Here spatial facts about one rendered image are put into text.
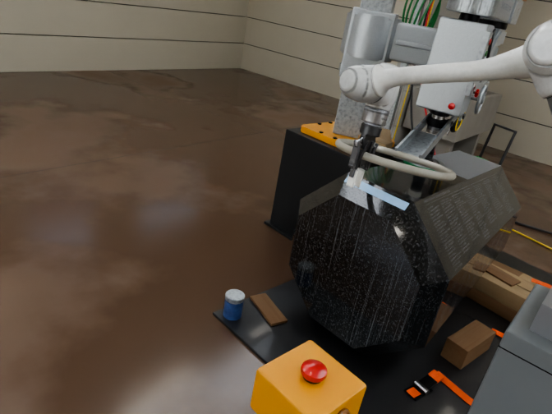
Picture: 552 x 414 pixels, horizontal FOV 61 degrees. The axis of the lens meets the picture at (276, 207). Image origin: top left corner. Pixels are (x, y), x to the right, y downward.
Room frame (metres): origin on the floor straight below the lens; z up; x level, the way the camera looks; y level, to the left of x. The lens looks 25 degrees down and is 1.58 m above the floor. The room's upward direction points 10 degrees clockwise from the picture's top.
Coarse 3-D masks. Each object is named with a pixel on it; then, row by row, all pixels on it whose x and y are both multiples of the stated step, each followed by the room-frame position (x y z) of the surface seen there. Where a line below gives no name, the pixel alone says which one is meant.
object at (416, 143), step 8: (424, 120) 2.37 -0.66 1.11; (448, 120) 2.40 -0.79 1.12; (416, 128) 2.27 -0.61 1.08; (448, 128) 2.41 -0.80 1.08; (408, 136) 2.16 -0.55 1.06; (416, 136) 2.27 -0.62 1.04; (424, 136) 2.28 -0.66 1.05; (432, 136) 2.29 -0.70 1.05; (440, 136) 2.26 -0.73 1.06; (400, 144) 2.07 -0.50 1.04; (408, 144) 2.18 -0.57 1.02; (416, 144) 2.19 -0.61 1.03; (424, 144) 2.19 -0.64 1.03; (432, 144) 2.13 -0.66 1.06; (408, 152) 2.09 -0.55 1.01; (416, 152) 2.10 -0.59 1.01; (424, 152) 2.01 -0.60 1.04
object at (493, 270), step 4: (488, 268) 2.63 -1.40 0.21; (492, 268) 2.64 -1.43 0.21; (496, 268) 2.65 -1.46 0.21; (488, 272) 2.59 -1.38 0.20; (492, 272) 2.59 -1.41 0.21; (496, 272) 2.60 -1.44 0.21; (500, 272) 2.61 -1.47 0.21; (504, 272) 2.62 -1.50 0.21; (496, 276) 2.55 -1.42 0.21; (500, 276) 2.55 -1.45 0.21; (504, 276) 2.56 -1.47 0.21; (508, 276) 2.57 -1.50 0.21; (512, 276) 2.58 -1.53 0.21; (500, 280) 2.52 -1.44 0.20; (504, 280) 2.51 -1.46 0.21; (508, 280) 2.52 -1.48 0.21; (512, 280) 2.53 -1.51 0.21; (516, 280) 2.54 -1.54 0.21; (508, 284) 2.48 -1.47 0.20; (512, 284) 2.48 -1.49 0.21; (516, 284) 2.50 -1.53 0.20
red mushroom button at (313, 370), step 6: (306, 360) 0.54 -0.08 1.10; (312, 360) 0.54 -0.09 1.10; (306, 366) 0.52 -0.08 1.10; (312, 366) 0.52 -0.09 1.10; (318, 366) 0.53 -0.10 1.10; (324, 366) 0.53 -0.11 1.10; (306, 372) 0.51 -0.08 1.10; (312, 372) 0.51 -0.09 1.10; (318, 372) 0.51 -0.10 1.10; (324, 372) 0.52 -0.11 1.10; (306, 378) 0.51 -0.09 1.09; (312, 378) 0.51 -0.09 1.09; (318, 378) 0.51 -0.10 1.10; (324, 378) 0.51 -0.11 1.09
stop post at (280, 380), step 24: (288, 360) 0.55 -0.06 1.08; (264, 384) 0.51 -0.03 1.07; (288, 384) 0.50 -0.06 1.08; (312, 384) 0.51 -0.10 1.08; (336, 384) 0.52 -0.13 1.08; (360, 384) 0.53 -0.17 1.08; (264, 408) 0.50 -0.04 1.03; (288, 408) 0.47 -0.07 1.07; (312, 408) 0.47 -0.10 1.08; (336, 408) 0.48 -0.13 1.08
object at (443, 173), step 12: (336, 144) 1.79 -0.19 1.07; (348, 144) 1.94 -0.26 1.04; (372, 156) 1.62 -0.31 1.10; (396, 156) 2.02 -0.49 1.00; (408, 156) 2.00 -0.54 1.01; (396, 168) 1.58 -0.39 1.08; (408, 168) 1.58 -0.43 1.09; (420, 168) 1.59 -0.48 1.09; (432, 168) 1.92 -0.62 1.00; (444, 168) 1.84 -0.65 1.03; (444, 180) 1.63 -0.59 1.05
